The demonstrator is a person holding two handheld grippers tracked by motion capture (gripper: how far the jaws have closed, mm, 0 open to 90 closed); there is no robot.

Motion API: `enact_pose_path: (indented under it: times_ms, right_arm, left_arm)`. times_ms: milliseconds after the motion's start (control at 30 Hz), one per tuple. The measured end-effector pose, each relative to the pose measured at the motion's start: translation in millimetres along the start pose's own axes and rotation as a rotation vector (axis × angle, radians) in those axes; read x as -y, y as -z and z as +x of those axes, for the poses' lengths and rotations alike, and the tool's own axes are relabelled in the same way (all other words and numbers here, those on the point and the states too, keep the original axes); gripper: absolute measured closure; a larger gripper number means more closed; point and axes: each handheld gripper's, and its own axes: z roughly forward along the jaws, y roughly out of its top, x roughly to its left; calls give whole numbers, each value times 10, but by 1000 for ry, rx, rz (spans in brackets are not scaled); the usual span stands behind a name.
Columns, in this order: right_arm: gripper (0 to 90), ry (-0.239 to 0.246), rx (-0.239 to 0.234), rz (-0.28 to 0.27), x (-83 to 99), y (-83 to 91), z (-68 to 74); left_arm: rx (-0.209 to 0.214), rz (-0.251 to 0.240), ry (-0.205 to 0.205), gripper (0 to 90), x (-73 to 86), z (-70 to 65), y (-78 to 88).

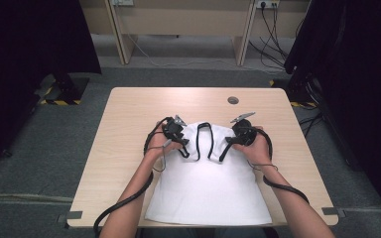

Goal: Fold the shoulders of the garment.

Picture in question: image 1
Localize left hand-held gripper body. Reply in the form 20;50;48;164
162;114;189;140

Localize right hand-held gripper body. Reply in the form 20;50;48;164
230;112;258;147

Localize white tank top black trim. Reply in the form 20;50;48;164
144;121;274;226

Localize person's left hand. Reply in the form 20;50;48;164
147;120;184;160

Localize person's right hand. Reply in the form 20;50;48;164
232;126;273;167

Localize black stand base hazard tape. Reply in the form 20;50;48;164
269;73;319;110
39;70;91;107

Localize beige wooden desk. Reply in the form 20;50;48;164
78;0;312;66

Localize black curtain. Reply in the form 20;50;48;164
284;0;381;226
0;0;102;173

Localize thin grey cable with plug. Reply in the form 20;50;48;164
152;138;174;174

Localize thin grey wrist cord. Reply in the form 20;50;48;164
247;160;280;174

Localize black floor cables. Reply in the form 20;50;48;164
299;111;323;139

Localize left gripper black sleeved cable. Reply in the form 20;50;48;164
92;116;174;238

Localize grey table corner bracket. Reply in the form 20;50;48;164
58;210;83;224
321;206;347;218

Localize black power cable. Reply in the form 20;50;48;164
248;2;287;70
271;2;299;60

